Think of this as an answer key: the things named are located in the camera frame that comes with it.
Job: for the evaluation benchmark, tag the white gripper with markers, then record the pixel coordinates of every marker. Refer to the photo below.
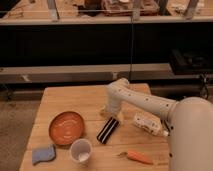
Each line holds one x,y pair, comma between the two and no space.
117,114

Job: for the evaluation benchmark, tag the black striped eraser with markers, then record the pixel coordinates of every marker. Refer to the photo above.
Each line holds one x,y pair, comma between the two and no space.
107,130

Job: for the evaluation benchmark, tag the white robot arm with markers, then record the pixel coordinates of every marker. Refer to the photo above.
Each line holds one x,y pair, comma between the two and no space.
190,119

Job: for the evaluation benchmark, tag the white ceramic cup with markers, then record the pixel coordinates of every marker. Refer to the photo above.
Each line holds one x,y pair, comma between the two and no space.
80,151

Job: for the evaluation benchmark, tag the orange plate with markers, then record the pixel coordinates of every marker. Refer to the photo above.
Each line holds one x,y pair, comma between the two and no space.
66,127

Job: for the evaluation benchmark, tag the orange toy carrot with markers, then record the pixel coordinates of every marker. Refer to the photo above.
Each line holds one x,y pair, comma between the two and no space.
136,156

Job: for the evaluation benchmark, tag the blue sponge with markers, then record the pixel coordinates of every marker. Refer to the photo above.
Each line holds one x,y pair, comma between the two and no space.
44,154

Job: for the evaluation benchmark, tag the black box on shelf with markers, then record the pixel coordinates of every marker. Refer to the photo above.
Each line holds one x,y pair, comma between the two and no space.
191,62

